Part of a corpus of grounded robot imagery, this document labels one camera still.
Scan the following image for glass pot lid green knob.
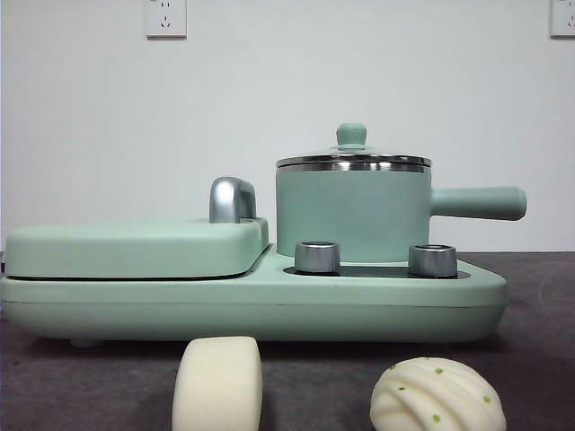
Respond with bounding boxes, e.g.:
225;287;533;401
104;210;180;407
274;122;433;174

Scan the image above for plain white rectangular bun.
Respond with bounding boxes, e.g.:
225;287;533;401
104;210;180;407
172;335;263;431

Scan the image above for round pleated bun green dots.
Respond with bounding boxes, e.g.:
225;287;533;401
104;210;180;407
370;356;508;431

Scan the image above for silver control knob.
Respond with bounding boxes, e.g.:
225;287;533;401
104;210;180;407
407;243;458;277
294;241;341;275

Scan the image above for green breakfast machine base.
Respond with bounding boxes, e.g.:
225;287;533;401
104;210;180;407
0;258;509;349

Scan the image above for green pot with handle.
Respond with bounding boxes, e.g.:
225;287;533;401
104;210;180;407
274;154;528;266

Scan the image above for white wall socket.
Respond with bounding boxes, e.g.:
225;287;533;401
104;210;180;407
550;0;575;39
144;0;188;39

